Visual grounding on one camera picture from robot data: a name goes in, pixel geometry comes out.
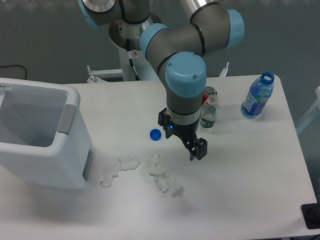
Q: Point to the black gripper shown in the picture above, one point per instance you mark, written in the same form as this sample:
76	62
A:
197	147

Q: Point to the white trash can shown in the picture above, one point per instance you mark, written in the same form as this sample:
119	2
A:
43	136

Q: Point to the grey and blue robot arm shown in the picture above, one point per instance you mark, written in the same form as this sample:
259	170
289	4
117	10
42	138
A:
176	56

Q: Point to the blue bottle cap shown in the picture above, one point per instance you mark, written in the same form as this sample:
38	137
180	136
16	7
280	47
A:
155	134

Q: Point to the crushed red soda can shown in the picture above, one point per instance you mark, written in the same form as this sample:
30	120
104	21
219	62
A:
208	90

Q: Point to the small clear green-label bottle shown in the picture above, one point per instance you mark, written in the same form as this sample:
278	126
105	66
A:
208	114

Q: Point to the crumpled white tissue right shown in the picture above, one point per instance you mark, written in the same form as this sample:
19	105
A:
164	182

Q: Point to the crumpled white tissue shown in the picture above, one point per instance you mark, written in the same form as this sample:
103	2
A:
122	163
164	182

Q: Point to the crumpled white tissue left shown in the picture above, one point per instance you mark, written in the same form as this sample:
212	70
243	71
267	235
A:
122	163

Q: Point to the blue plastic bottle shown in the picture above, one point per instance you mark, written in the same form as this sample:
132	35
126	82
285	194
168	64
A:
259	93

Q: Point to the white furniture at right edge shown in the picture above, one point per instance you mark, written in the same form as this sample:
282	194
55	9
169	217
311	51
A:
310	115

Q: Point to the black device at edge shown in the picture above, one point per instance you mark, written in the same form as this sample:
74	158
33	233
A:
311	215

